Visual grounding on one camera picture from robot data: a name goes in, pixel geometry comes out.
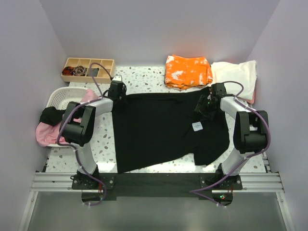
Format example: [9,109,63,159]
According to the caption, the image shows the red black rolled fabric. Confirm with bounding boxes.
[62,66,75,76]

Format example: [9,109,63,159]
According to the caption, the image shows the aluminium rail frame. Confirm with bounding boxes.
[20,153,295,231]

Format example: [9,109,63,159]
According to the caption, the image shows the pink t-shirt in basket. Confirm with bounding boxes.
[35,89,99,147]

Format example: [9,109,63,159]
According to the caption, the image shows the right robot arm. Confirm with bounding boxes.
[194,95,270,189]

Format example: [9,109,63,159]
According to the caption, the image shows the black garment in basket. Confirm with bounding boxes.
[39,106,65,127]

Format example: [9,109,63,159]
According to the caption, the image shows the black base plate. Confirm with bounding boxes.
[70,173,243,202]

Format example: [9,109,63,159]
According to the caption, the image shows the white laundry basket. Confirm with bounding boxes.
[47,87,90,148]

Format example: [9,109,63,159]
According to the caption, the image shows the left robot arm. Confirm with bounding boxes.
[57,80,126,189]

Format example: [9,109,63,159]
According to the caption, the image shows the brown patterned rolled fabric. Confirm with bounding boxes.
[73,65,87,76]

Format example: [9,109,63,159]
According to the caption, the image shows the wooden compartment box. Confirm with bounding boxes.
[61,57,115,84]

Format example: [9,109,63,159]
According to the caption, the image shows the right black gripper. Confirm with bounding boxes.
[192,95,218,121]

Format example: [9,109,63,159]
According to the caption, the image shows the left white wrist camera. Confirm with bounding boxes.
[112,75,123,82]

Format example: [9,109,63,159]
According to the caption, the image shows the grey rolled fabric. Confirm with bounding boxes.
[87,68,99,77]

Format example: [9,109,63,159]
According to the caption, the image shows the orange white folded t-shirt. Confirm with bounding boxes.
[165,55,213,90]

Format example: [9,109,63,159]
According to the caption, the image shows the pink folded t-shirt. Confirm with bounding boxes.
[245,94,255,105]

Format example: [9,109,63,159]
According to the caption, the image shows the black t-shirt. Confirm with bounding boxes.
[112,88,230,173]

